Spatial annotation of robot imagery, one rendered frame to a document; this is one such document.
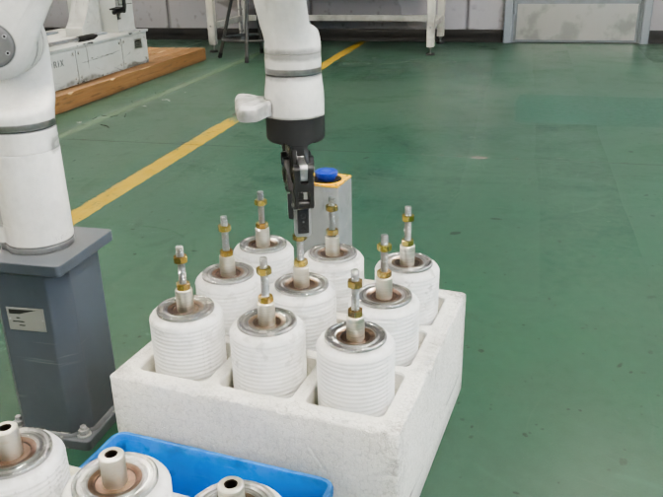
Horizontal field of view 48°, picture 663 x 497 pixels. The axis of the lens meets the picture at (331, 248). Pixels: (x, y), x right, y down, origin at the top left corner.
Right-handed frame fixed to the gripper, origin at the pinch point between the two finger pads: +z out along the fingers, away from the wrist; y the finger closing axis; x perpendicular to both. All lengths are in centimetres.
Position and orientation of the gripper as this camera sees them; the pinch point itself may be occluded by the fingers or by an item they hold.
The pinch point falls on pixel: (299, 217)
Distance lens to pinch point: 99.9
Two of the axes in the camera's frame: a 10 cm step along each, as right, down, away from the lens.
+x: -9.8, 0.8, -1.5
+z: 0.2, 9.2, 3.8
